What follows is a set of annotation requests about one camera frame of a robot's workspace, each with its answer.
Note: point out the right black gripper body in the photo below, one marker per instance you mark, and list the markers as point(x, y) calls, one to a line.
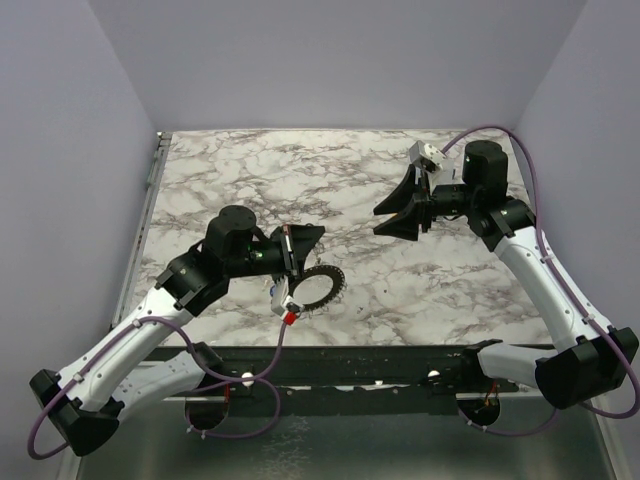
point(428, 204)

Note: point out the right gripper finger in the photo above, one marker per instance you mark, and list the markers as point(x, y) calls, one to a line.
point(407, 225)
point(400, 197)

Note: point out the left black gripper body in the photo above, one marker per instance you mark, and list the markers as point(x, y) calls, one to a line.
point(274, 257)

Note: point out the perforated metal ring disc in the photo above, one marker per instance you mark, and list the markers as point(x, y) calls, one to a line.
point(335, 274)

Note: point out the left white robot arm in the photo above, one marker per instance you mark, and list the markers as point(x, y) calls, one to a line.
point(87, 400)

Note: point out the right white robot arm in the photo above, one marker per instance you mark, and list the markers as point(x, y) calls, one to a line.
point(589, 356)

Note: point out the clear plastic organizer box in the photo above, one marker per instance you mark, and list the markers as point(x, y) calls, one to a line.
point(450, 172)

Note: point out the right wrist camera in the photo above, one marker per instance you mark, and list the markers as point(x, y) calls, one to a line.
point(429, 161)

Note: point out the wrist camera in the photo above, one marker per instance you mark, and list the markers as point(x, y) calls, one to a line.
point(284, 305)
point(429, 161)

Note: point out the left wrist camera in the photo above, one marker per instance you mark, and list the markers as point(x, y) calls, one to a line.
point(284, 305)

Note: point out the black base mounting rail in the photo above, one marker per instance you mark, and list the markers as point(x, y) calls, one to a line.
point(367, 380)

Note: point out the aluminium frame rail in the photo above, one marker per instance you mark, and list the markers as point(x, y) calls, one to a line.
point(125, 299)

